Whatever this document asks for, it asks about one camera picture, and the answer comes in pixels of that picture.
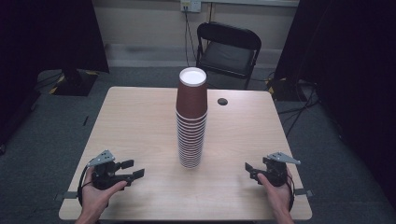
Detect stack of brown paper cups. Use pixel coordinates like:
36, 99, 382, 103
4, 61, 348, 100
175, 109, 208, 170

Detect black socket power cable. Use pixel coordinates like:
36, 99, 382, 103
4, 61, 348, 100
184, 8, 199, 68

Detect dark curtain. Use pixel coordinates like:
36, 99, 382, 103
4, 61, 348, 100
274, 0, 396, 206
0, 0, 110, 147

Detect grey tape strip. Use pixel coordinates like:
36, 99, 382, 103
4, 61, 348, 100
293, 188, 315, 198
53, 190, 79, 202

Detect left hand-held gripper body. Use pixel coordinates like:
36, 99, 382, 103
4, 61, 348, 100
86, 149, 127, 191

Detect right hand-held gripper black cable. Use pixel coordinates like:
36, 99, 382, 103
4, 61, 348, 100
285, 173, 297, 213

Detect black floor cables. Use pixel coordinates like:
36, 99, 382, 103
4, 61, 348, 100
267, 71, 321, 138

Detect hand-held gripper black cable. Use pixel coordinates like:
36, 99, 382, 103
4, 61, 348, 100
77, 165, 94, 207
285, 173, 297, 213

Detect person's left hand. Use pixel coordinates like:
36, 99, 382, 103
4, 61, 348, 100
80, 167, 128, 217

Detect white wall socket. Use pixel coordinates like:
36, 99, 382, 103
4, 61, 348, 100
179, 0, 203, 14

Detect black stand base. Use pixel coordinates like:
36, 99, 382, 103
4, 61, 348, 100
49, 68, 100, 97

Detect left hand-held gripper black cable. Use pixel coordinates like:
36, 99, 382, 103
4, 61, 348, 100
77, 165, 94, 207

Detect person's right hand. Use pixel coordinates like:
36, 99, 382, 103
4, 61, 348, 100
256, 167, 294, 217

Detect black folding chair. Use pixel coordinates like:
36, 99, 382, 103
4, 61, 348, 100
194, 21, 262, 91

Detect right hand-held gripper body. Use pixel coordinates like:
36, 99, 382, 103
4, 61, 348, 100
262, 151, 302, 188

